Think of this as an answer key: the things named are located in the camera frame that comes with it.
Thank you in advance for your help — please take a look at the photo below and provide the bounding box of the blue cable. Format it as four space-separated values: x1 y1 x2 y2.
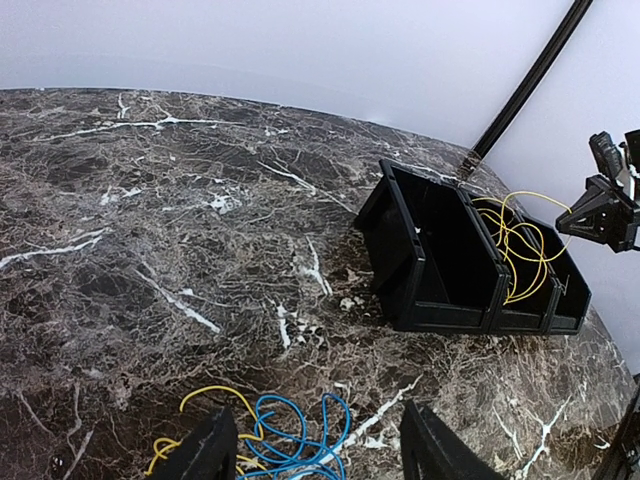
242 392 354 480

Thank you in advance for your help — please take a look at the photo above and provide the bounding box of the right black corner post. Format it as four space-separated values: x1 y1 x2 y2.
459 0 593 179

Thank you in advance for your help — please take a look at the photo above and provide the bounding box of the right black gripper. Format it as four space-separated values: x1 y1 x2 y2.
555 130 639 253

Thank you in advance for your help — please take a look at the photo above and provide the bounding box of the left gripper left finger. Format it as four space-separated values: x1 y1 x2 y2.
149 407 238 480

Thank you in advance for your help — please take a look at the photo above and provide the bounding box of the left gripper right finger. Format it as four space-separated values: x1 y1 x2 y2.
400 400 503 480

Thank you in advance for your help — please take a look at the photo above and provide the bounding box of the black bin near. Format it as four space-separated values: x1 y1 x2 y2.
354 160 507 334

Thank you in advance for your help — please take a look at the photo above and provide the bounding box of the black bin far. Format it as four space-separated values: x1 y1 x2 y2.
514 215 591 336

